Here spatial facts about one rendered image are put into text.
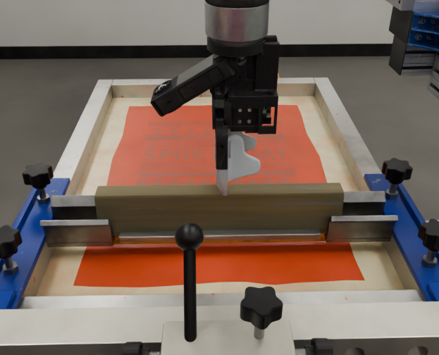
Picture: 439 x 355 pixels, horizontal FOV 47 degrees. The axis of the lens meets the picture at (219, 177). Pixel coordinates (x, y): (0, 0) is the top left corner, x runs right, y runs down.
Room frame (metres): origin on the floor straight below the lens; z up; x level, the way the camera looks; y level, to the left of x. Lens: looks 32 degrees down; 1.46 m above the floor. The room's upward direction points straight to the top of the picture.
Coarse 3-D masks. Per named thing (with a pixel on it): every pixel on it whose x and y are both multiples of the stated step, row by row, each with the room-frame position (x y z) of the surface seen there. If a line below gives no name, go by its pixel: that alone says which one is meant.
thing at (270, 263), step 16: (272, 112) 1.08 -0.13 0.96; (288, 112) 1.08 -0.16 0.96; (288, 128) 1.00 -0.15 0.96; (304, 128) 1.00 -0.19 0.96; (288, 144) 0.92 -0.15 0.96; (304, 144) 0.92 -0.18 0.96; (304, 160) 0.86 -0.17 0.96; (320, 160) 0.86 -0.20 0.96; (304, 176) 0.80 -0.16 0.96; (320, 176) 0.80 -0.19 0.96; (224, 256) 0.57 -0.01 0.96; (240, 256) 0.57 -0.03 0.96; (256, 256) 0.57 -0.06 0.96; (272, 256) 0.57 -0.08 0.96; (288, 256) 0.57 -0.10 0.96; (304, 256) 0.57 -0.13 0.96; (320, 256) 0.57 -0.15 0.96; (336, 256) 0.57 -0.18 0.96; (352, 256) 0.57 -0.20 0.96; (224, 272) 0.54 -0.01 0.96; (240, 272) 0.54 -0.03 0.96; (256, 272) 0.54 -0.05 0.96; (272, 272) 0.54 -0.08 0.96; (288, 272) 0.54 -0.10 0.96; (304, 272) 0.54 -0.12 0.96; (320, 272) 0.54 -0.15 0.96; (336, 272) 0.54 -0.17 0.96; (352, 272) 0.54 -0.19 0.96
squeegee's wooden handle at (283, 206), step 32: (96, 192) 0.59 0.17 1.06; (128, 192) 0.59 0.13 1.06; (160, 192) 0.59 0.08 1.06; (192, 192) 0.59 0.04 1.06; (256, 192) 0.59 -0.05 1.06; (288, 192) 0.59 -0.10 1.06; (320, 192) 0.59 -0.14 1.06; (128, 224) 0.58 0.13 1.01; (160, 224) 0.58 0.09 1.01; (224, 224) 0.59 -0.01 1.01; (256, 224) 0.59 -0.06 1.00; (288, 224) 0.59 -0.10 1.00; (320, 224) 0.59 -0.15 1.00
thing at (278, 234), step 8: (120, 232) 0.58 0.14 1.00; (128, 232) 0.58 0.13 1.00; (136, 232) 0.58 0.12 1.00; (144, 232) 0.58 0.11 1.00; (152, 232) 0.58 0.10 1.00; (160, 232) 0.58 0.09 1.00; (168, 232) 0.58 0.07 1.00; (208, 232) 0.58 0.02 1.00; (216, 232) 0.58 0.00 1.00; (224, 232) 0.58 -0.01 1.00; (232, 232) 0.58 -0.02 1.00; (240, 232) 0.58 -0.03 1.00; (248, 232) 0.58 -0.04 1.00; (256, 232) 0.58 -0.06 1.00; (264, 232) 0.58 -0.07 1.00; (272, 232) 0.58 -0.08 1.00; (280, 232) 0.58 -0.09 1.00; (288, 232) 0.58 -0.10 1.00; (296, 232) 0.58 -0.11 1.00; (304, 232) 0.58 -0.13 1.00; (312, 232) 0.58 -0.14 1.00; (320, 232) 0.58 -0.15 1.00; (120, 240) 0.57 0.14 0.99; (128, 240) 0.57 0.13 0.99; (136, 240) 0.57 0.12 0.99; (144, 240) 0.57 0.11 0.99; (152, 240) 0.57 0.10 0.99; (160, 240) 0.57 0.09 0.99; (168, 240) 0.57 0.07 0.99; (208, 240) 0.57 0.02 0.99; (216, 240) 0.57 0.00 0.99; (224, 240) 0.57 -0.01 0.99
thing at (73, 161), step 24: (96, 96) 1.09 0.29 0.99; (120, 96) 1.17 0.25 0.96; (144, 96) 1.17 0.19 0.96; (336, 96) 1.09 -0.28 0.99; (96, 120) 0.97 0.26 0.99; (336, 120) 0.97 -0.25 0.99; (72, 144) 0.86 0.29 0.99; (360, 144) 0.86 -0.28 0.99; (72, 168) 0.77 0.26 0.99; (360, 168) 0.77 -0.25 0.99; (72, 192) 0.72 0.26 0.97; (408, 288) 0.50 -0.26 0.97
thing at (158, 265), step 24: (144, 120) 1.04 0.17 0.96; (168, 120) 1.04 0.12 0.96; (192, 120) 1.04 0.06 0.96; (120, 144) 0.92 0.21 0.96; (120, 168) 0.83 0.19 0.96; (96, 264) 0.56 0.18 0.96; (120, 264) 0.56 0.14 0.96; (144, 264) 0.56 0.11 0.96; (168, 264) 0.56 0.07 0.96; (216, 264) 0.56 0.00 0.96
